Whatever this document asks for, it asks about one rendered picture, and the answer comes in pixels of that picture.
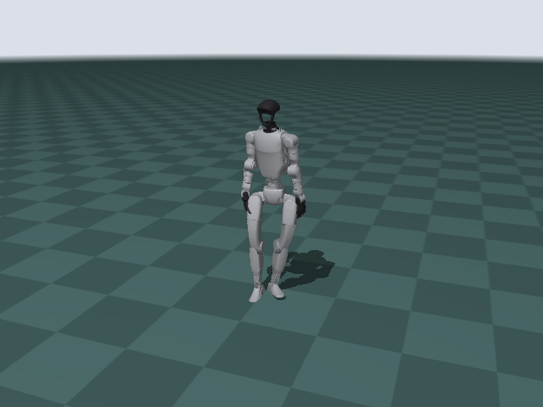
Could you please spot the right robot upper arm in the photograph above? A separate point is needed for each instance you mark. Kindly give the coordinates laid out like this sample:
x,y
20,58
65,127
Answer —
x,y
250,163

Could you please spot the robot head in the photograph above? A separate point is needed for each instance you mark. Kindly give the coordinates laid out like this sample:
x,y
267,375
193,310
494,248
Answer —
x,y
268,107

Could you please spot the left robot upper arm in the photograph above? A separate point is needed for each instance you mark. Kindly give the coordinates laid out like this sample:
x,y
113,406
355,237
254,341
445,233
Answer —
x,y
291,142

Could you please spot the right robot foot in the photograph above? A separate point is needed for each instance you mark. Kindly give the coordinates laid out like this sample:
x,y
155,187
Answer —
x,y
257,294

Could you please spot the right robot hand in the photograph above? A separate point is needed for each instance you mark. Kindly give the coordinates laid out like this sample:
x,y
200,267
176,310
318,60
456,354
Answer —
x,y
245,198

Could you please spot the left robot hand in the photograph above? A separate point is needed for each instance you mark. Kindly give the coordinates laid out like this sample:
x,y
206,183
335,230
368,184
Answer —
x,y
300,207

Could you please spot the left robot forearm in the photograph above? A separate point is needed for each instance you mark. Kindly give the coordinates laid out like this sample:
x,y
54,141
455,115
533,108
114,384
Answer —
x,y
297,185

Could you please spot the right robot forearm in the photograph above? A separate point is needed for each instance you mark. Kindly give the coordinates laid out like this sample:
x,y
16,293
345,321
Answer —
x,y
247,181

